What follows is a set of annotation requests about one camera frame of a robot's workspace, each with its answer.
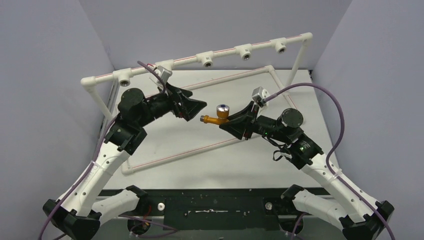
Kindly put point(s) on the yellow plastic water faucet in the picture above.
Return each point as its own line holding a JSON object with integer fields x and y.
{"x": 222, "y": 114}

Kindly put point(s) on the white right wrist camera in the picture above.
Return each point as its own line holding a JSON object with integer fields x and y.
{"x": 259, "y": 95}

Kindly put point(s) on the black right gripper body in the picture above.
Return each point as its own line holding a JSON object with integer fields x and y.
{"x": 249, "y": 121}

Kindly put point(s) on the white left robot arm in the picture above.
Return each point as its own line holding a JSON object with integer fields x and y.
{"x": 77, "y": 213}

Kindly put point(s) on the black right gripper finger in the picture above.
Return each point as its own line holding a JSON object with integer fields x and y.
{"x": 245, "y": 115}
{"x": 238, "y": 128}

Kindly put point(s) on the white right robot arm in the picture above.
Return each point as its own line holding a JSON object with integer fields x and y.
{"x": 358, "y": 215}

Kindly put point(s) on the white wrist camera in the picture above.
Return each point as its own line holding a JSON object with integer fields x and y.
{"x": 163, "y": 73}
{"x": 259, "y": 95}

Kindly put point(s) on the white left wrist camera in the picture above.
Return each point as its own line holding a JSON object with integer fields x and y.
{"x": 163, "y": 73}

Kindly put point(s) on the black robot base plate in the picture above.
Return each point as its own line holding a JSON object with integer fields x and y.
{"x": 218, "y": 209}

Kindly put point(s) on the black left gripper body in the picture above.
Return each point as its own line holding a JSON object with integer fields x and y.
{"x": 164, "y": 103}

